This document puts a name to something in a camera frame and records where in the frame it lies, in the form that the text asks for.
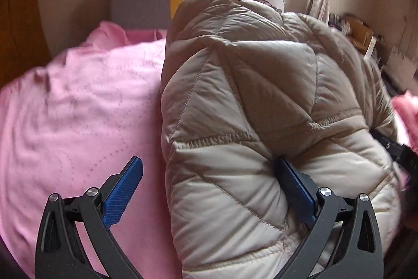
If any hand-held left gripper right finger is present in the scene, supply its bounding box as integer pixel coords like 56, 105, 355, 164
274, 156, 384, 279

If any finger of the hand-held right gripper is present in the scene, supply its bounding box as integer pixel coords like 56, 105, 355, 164
370, 129, 406, 163

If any wooden wardrobe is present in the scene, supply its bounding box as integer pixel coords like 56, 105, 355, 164
0, 0, 52, 88

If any pink quilted blanket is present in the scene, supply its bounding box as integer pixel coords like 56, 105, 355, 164
0, 21, 418, 279

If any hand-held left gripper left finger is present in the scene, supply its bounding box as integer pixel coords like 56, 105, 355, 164
34, 156, 144, 279

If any brown cardboard box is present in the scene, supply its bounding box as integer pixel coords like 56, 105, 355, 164
344, 14, 375, 55

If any beige puffer jacket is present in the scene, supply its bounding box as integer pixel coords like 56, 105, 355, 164
159, 0, 407, 279

